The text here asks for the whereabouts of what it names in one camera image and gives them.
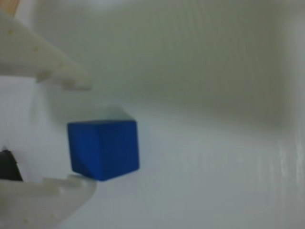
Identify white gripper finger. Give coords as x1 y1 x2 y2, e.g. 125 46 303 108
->
0 13 92 91
0 175 98 229

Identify small blue cube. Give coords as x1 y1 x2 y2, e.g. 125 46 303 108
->
67 119 141 182

